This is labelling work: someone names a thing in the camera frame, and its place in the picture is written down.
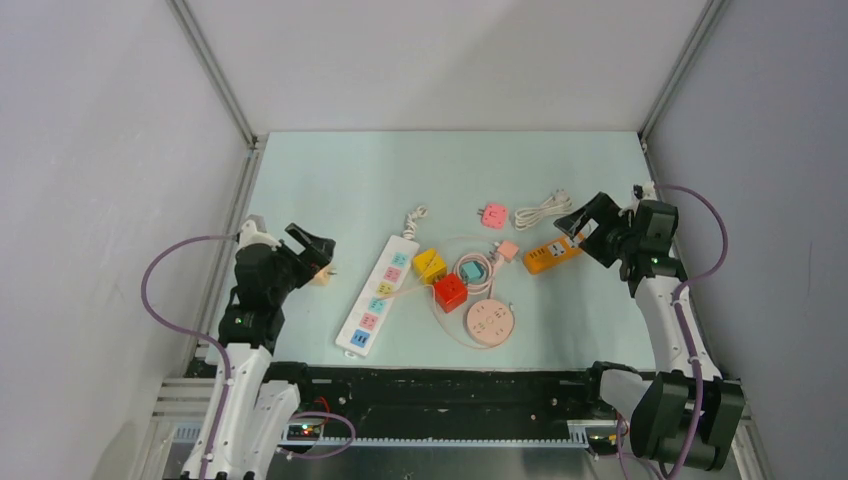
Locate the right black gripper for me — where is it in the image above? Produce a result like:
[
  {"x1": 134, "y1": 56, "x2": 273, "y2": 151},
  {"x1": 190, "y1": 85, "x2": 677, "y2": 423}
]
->
[{"x1": 553, "y1": 191, "x2": 638, "y2": 268}]

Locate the beige cube plug adapter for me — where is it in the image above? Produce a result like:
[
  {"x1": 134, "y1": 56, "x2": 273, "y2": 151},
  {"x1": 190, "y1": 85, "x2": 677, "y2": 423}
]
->
[{"x1": 309, "y1": 265, "x2": 337, "y2": 287}]

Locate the orange power strip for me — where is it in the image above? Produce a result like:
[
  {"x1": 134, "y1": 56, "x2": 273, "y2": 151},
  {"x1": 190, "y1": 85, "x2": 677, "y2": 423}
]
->
[{"x1": 523, "y1": 234, "x2": 584, "y2": 275}]

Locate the white multicolour power strip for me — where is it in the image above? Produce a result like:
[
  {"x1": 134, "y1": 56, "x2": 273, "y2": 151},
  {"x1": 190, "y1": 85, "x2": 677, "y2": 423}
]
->
[{"x1": 335, "y1": 205, "x2": 428, "y2": 358}]

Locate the yellow cube socket adapter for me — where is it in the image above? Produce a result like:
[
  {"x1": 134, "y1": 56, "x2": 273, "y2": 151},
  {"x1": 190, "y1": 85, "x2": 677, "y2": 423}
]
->
[{"x1": 412, "y1": 248, "x2": 448, "y2": 285}]

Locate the red cube socket adapter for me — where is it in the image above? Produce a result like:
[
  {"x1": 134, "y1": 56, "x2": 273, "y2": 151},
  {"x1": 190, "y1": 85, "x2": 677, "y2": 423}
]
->
[{"x1": 433, "y1": 273, "x2": 469, "y2": 313}]

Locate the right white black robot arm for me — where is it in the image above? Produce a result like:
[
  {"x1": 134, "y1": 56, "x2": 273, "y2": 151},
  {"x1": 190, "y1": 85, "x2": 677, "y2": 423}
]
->
[{"x1": 554, "y1": 186, "x2": 745, "y2": 479}]

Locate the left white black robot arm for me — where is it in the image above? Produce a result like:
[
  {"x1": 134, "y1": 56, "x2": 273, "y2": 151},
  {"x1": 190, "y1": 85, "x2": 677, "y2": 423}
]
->
[{"x1": 180, "y1": 220, "x2": 336, "y2": 479}]

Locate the small pink plug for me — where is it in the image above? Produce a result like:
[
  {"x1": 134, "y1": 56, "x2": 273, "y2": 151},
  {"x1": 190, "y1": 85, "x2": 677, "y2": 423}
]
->
[{"x1": 491, "y1": 240, "x2": 520, "y2": 263}]

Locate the pink square plug adapter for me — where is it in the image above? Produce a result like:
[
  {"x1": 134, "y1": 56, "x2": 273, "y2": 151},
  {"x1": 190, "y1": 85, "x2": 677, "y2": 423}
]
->
[{"x1": 478, "y1": 203, "x2": 509, "y2": 230}]

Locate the teal cube socket adapter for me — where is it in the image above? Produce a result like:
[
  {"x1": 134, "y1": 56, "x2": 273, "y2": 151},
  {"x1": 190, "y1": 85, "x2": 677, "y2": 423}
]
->
[{"x1": 459, "y1": 260, "x2": 486, "y2": 284}]

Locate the light green table mat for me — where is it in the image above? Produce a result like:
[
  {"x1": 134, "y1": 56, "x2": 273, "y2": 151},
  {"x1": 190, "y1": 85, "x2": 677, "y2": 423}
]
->
[{"x1": 248, "y1": 132, "x2": 654, "y2": 370}]

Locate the pink round power strip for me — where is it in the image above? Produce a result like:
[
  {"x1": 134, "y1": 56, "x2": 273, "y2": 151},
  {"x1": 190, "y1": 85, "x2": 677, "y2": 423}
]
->
[{"x1": 464, "y1": 298, "x2": 515, "y2": 348}]

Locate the white bundled cable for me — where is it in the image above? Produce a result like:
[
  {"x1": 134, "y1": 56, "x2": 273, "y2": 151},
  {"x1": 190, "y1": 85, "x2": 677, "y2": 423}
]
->
[{"x1": 513, "y1": 189, "x2": 574, "y2": 232}]

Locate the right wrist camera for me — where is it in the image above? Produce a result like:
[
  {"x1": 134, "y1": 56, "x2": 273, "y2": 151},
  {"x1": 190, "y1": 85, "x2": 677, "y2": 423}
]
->
[{"x1": 631, "y1": 181, "x2": 659, "y2": 202}]

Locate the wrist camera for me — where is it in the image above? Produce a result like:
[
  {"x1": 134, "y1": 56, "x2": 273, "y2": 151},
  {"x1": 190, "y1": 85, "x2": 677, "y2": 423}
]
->
[
  {"x1": 237, "y1": 215, "x2": 281, "y2": 250},
  {"x1": 631, "y1": 181, "x2": 659, "y2": 202}
]

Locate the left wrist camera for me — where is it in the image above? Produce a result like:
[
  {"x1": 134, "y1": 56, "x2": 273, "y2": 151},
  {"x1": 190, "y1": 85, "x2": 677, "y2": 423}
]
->
[{"x1": 237, "y1": 215, "x2": 281, "y2": 250}]

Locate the pink coiled cable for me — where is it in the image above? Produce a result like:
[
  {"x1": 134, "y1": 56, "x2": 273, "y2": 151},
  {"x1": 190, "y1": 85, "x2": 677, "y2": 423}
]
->
[{"x1": 377, "y1": 236, "x2": 517, "y2": 351}]

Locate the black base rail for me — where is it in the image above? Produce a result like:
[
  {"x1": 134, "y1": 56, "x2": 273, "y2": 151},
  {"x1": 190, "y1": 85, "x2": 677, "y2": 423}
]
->
[{"x1": 260, "y1": 361, "x2": 616, "y2": 441}]

